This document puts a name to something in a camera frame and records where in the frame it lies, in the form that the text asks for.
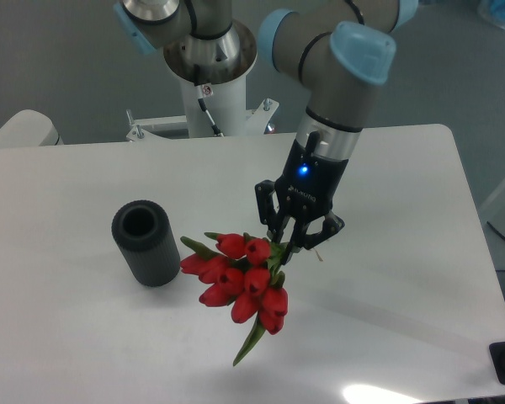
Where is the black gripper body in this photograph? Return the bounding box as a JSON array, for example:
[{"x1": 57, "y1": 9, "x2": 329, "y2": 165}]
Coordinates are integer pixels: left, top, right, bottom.
[{"x1": 275, "y1": 140, "x2": 348, "y2": 223}]

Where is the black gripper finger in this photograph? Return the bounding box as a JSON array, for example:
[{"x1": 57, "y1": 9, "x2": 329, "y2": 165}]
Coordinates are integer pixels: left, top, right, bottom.
[
  {"x1": 284, "y1": 212, "x2": 345, "y2": 263},
  {"x1": 254, "y1": 178, "x2": 295, "y2": 243}
]

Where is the red tulip bouquet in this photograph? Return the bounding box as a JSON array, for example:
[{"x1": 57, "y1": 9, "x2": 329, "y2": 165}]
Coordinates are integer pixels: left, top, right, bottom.
[{"x1": 179, "y1": 231, "x2": 298, "y2": 367}]

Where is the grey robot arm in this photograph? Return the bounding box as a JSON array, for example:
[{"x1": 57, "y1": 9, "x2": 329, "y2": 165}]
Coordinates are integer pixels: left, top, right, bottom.
[{"x1": 114, "y1": 1, "x2": 417, "y2": 260}]

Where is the black ribbed cylindrical vase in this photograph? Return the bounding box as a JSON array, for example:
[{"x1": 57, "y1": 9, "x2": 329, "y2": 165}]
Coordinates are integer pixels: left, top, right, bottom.
[{"x1": 111, "y1": 200, "x2": 180, "y2": 287}]

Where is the white rounded chair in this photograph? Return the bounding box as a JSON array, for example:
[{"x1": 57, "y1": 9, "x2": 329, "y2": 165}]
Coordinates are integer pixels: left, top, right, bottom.
[{"x1": 0, "y1": 109, "x2": 64, "y2": 149}]

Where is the blue plastic bag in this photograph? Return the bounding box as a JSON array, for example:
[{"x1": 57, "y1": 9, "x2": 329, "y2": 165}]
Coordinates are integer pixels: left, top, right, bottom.
[{"x1": 477, "y1": 0, "x2": 505, "y2": 29}]

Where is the black pedestal cable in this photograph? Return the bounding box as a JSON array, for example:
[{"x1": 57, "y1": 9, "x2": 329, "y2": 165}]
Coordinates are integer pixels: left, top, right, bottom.
[{"x1": 197, "y1": 98, "x2": 225, "y2": 138}]

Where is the white metal base frame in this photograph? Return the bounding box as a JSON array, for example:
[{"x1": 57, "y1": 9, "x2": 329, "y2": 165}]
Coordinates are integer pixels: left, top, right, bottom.
[{"x1": 126, "y1": 98, "x2": 279, "y2": 142}]

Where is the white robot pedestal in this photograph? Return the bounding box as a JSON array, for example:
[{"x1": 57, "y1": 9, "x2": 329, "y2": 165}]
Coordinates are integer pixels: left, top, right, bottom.
[{"x1": 163, "y1": 20, "x2": 257, "y2": 138}]

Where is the black floor cable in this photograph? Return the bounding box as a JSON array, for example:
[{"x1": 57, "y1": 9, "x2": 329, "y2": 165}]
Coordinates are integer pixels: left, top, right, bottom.
[{"x1": 486, "y1": 221, "x2": 505, "y2": 247}]

